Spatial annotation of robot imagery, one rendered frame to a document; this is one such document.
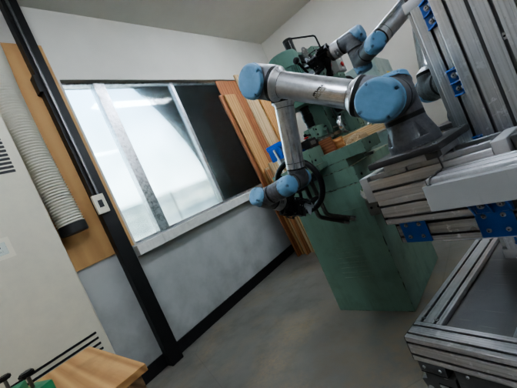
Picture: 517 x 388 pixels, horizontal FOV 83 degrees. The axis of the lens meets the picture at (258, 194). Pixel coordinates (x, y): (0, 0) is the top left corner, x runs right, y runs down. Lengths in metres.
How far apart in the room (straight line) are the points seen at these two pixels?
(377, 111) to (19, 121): 1.92
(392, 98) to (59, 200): 1.81
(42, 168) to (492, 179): 2.05
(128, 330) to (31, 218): 0.94
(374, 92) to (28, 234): 1.68
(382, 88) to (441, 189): 0.29
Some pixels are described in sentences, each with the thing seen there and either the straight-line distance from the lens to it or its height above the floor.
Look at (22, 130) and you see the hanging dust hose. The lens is 2.18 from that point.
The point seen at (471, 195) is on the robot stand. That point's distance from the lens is 0.84.
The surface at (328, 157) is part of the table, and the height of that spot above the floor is 0.88.
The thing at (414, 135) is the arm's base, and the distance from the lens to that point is 0.98.
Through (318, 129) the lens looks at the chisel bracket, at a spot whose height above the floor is 1.04.
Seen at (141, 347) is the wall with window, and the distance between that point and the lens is 2.35.
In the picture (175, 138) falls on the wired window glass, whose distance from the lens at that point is 2.89.
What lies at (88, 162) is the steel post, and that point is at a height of 1.50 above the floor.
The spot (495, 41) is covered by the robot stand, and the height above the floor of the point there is 1.00.
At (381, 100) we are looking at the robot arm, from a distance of 0.85.
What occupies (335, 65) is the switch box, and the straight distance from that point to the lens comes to 1.97.
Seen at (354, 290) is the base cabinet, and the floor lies 0.13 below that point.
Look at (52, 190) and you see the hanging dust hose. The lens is 2.08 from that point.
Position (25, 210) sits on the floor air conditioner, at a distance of 1.90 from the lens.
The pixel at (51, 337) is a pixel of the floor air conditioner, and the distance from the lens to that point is 1.87.
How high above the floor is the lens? 0.92
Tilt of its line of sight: 2 degrees down
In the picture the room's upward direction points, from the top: 24 degrees counter-clockwise
